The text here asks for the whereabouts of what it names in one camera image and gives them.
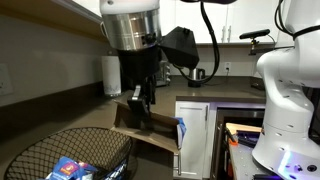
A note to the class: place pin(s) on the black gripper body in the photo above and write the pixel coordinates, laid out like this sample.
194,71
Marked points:
138,65

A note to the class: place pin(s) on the steel electric kettle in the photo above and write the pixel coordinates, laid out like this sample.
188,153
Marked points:
197,74

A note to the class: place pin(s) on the perforated metal robot table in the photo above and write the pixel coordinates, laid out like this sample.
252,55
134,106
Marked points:
243,163

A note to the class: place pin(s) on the light wooden board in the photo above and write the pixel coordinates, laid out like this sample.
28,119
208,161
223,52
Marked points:
245,127

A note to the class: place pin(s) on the white rear upper cabinet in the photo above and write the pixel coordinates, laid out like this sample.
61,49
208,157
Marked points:
253,18

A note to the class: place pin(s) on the black stereo camera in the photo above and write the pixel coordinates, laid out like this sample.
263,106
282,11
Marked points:
255,34

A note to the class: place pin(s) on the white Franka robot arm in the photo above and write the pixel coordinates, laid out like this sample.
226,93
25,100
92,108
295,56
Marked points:
293,110

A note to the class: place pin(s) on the blue cardboard food box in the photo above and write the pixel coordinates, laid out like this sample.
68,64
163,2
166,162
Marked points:
160,138

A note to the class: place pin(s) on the white lower cabinet door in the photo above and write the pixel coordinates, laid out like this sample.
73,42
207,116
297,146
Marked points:
191,140

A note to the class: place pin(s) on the dark blue snack packet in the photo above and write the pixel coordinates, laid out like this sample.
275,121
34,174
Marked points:
116,171

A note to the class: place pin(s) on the white wall outlet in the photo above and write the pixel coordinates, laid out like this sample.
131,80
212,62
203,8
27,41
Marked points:
227,66

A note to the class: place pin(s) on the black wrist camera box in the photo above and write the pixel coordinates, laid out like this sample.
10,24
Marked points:
181,48

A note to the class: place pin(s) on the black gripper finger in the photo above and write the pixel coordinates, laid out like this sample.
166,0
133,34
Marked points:
152,90
138,106

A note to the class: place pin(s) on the white side upper cabinet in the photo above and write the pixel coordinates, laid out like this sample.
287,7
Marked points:
50,10

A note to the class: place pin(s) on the blue orange snack packet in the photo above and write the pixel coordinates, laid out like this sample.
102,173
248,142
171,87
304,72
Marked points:
68,168

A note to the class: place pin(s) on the white paper towel roll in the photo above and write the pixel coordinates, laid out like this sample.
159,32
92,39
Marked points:
110,76

